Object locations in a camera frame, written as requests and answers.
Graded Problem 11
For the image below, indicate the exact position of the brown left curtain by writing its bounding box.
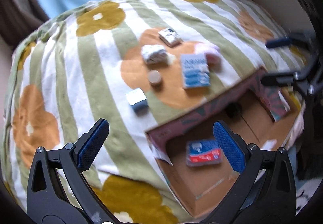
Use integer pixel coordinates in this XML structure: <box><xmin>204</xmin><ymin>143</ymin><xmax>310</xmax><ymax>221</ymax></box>
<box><xmin>1</xmin><ymin>0</ymin><xmax>49</xmax><ymax>47</ymax></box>

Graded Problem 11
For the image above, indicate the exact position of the striped floral blanket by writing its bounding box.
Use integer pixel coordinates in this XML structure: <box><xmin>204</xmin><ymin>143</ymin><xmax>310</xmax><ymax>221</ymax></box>
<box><xmin>1</xmin><ymin>0</ymin><xmax>306</xmax><ymax>223</ymax></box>

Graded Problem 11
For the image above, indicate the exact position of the small black box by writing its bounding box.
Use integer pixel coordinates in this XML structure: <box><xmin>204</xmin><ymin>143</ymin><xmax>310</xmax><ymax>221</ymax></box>
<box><xmin>224</xmin><ymin>102</ymin><xmax>242</xmax><ymax>119</ymax></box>

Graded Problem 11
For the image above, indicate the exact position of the dental floss pick box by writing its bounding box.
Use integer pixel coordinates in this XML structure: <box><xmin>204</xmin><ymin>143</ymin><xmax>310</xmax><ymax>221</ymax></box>
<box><xmin>186</xmin><ymin>139</ymin><xmax>223</xmax><ymax>167</ymax></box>

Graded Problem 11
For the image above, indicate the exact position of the white tissue pack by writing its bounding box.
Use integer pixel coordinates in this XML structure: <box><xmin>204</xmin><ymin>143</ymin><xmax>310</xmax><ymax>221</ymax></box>
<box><xmin>158</xmin><ymin>28</ymin><xmax>182</xmax><ymax>48</ymax></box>

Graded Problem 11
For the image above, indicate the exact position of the small blue white box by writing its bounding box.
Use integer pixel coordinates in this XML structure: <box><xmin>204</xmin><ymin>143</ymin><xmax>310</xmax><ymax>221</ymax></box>
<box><xmin>126</xmin><ymin>88</ymin><xmax>148</xmax><ymax>113</ymax></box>

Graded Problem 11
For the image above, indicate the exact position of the folded white patterned cloth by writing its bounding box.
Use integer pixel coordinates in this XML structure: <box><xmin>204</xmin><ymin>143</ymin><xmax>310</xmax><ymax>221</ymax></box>
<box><xmin>141</xmin><ymin>45</ymin><xmax>168</xmax><ymax>65</ymax></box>

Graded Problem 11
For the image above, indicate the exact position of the open cardboard box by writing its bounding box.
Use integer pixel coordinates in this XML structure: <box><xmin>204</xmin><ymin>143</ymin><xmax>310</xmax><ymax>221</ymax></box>
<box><xmin>146</xmin><ymin>68</ymin><xmax>298</xmax><ymax>223</ymax></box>

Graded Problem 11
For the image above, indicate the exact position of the white blue medicine box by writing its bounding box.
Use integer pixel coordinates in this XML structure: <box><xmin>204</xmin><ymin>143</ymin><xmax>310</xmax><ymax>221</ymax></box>
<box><xmin>180</xmin><ymin>54</ymin><xmax>210</xmax><ymax>89</ymax></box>

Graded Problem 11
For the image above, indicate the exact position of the pink fluffy item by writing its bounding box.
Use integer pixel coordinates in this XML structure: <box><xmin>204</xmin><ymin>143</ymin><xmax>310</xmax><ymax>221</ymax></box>
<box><xmin>194</xmin><ymin>43</ymin><xmax>221</xmax><ymax>65</ymax></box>

